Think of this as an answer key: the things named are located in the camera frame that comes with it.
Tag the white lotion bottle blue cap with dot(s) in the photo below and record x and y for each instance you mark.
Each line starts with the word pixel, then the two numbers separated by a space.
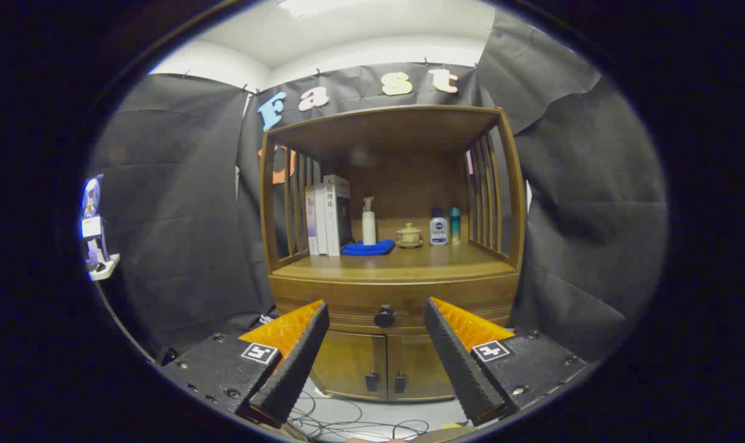
pixel 438 231

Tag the wooden cabinet door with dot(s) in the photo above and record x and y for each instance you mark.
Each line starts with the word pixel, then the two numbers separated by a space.
pixel 347 363
pixel 418 363

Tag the wooden countertop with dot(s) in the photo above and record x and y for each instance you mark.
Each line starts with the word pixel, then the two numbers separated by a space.
pixel 409 261

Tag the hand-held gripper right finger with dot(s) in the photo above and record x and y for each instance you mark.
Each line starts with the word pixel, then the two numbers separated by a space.
pixel 458 363

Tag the slim teal bottle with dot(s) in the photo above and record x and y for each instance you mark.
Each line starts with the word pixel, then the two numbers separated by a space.
pixel 455 224

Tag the blue folded cloth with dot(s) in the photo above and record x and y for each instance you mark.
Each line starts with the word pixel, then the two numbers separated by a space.
pixel 369 248

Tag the wooden drawer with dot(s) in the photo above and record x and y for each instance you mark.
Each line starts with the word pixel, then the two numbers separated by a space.
pixel 347 298

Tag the black round drawer knob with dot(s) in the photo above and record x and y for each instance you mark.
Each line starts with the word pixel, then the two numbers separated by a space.
pixel 384 316

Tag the thick white black book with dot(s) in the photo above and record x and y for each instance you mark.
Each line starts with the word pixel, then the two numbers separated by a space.
pixel 331 215

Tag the white pump bottle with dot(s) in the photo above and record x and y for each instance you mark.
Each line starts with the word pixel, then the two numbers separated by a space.
pixel 369 227

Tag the yellow floor tape piece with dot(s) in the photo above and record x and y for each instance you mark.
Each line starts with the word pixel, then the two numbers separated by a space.
pixel 452 426

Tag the thin white purple book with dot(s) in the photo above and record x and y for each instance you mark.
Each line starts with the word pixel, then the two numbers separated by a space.
pixel 311 221

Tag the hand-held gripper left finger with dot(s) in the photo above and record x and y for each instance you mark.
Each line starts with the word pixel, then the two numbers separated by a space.
pixel 298 363

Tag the wooden cabinet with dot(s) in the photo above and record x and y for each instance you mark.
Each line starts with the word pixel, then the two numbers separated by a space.
pixel 403 178

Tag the beige lidded teacup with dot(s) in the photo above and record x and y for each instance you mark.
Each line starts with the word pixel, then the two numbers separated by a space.
pixel 409 235

